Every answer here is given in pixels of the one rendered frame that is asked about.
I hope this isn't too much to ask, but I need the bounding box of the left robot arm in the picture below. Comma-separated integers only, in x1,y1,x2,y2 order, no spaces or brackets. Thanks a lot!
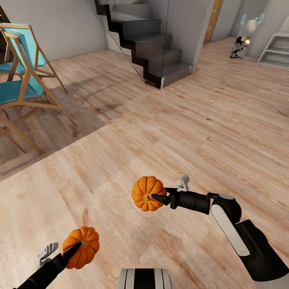
17,242,82,289

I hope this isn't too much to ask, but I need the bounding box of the pumpkin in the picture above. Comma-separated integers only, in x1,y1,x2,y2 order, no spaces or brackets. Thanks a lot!
131,176,167,212
62,226,100,269

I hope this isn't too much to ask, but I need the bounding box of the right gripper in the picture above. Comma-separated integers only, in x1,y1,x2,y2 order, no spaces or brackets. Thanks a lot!
151,187,197,211

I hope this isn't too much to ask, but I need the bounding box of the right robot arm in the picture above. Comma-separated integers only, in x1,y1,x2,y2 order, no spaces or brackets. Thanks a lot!
151,175,289,289

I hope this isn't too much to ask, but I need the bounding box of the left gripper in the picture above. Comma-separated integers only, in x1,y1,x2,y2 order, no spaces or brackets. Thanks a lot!
28,242,82,289

